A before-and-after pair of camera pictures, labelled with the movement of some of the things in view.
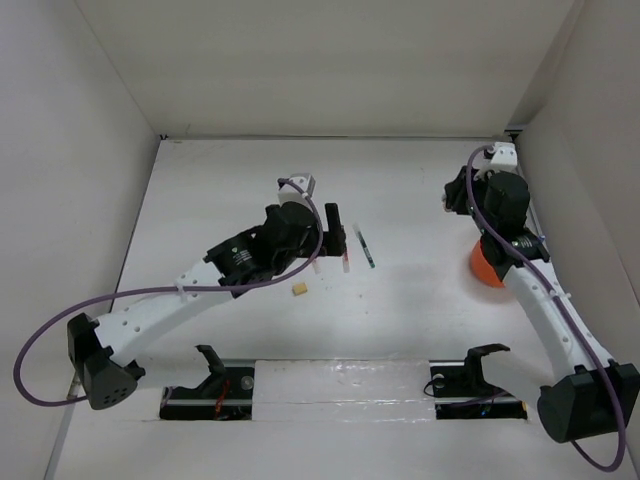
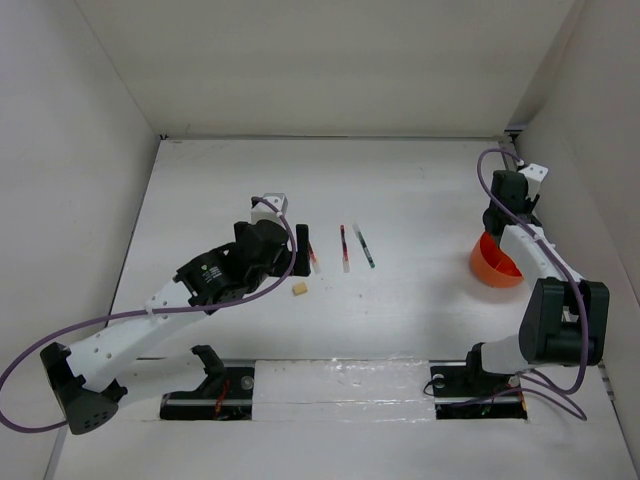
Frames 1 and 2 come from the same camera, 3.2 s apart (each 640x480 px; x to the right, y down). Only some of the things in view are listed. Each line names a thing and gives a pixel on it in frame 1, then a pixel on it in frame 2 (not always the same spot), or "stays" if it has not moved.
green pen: (358, 232) stays
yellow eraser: (299, 289) stays
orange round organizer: (483, 269) stays
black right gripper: (457, 189) to (529, 205)
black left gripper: (332, 240) to (300, 266)
